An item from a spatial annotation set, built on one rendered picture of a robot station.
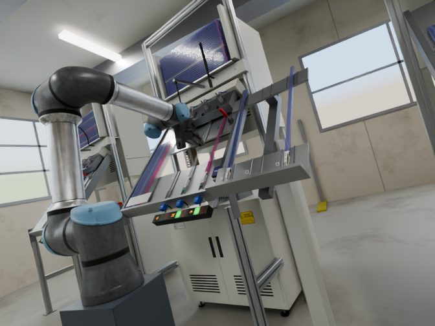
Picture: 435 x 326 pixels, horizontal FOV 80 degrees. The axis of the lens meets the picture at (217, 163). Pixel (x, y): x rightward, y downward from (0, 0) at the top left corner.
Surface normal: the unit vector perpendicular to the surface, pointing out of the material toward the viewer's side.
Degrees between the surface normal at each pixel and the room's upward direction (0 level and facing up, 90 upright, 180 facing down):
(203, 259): 90
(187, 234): 90
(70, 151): 89
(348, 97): 90
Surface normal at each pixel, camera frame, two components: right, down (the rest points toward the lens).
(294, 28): -0.40, 0.04
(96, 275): -0.07, -0.36
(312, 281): -0.60, 0.11
